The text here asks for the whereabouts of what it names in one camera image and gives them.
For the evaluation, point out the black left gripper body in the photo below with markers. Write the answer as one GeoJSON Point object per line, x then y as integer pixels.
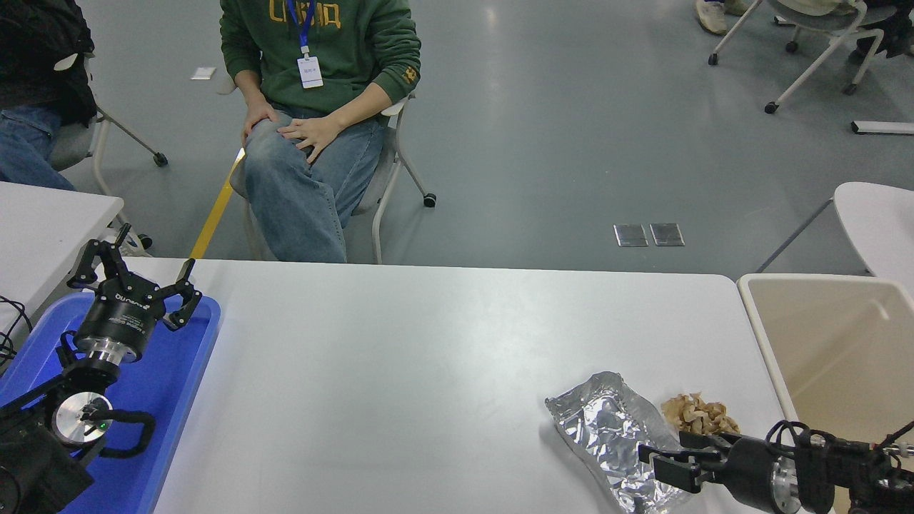
{"type": "Point", "coordinates": [118, 318]}

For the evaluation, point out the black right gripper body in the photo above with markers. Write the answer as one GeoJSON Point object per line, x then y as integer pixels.
{"type": "Point", "coordinates": [746, 475]}

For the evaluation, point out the tan paper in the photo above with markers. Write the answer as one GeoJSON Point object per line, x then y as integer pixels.
{"type": "Point", "coordinates": [696, 414]}

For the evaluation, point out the silver foil tray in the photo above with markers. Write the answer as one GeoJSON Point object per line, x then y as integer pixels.
{"type": "Point", "coordinates": [607, 428]}

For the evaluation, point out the person's right forearm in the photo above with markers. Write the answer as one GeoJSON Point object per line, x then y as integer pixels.
{"type": "Point", "coordinates": [250, 87]}

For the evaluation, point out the person's left forearm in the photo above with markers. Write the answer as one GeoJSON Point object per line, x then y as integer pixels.
{"type": "Point", "coordinates": [368, 106]}

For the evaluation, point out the person's right hand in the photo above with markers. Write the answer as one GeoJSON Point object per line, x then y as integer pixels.
{"type": "Point", "coordinates": [257, 114]}

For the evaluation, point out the person's left hand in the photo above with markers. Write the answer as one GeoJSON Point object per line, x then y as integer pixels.
{"type": "Point", "coordinates": [318, 132]}

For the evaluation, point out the white side table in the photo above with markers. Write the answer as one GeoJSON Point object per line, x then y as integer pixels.
{"type": "Point", "coordinates": [43, 228]}

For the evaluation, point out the blue plastic tray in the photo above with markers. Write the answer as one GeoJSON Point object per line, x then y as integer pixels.
{"type": "Point", "coordinates": [171, 385]}

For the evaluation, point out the grey chair with white legs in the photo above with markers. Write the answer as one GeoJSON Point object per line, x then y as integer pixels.
{"type": "Point", "coordinates": [71, 146]}

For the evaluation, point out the large pale bin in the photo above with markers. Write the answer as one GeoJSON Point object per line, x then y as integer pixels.
{"type": "Point", "coordinates": [821, 335]}

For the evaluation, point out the silver floor outlet plate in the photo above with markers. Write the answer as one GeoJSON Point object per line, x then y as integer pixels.
{"type": "Point", "coordinates": [667, 234]}
{"type": "Point", "coordinates": [630, 235]}

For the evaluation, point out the person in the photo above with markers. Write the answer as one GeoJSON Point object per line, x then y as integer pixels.
{"type": "Point", "coordinates": [712, 16]}
{"type": "Point", "coordinates": [36, 57]}
{"type": "Point", "coordinates": [892, 36]}
{"type": "Point", "coordinates": [357, 57]}

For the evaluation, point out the white framed wheeled chair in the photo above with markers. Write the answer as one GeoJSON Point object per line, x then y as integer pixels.
{"type": "Point", "coordinates": [389, 164]}

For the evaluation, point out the white chair with grey leg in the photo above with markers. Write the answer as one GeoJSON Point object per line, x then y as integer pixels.
{"type": "Point", "coordinates": [878, 221]}

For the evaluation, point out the white flat bar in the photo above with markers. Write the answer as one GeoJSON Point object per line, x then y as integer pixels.
{"type": "Point", "coordinates": [882, 127]}

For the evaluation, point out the grey seat chair white frame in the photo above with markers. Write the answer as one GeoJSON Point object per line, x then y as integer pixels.
{"type": "Point", "coordinates": [828, 21]}

